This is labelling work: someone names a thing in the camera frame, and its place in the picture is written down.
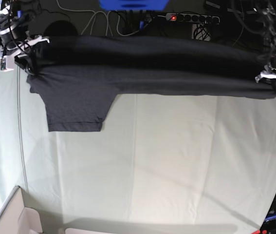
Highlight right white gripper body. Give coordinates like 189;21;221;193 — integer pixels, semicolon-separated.
0;35;50;64

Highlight black t-shirt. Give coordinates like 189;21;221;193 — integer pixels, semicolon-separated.
27;36;276;132

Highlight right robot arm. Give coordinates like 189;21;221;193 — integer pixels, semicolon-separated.
0;0;50;75

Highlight blue box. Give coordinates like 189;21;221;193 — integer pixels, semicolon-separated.
99;0;169;11

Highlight white power strip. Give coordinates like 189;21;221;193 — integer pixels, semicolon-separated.
165;13;221;25

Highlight green table cloth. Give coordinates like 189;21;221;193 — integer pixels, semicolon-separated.
0;69;276;234

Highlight cardboard box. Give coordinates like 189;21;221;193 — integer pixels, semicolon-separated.
0;186;43;234

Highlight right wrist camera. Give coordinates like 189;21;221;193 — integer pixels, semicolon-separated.
0;56;15;72

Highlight white cable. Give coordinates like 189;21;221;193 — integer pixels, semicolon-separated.
55;0;141;37

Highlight black cable bundle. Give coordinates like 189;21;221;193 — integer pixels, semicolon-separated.
191;24;214;41

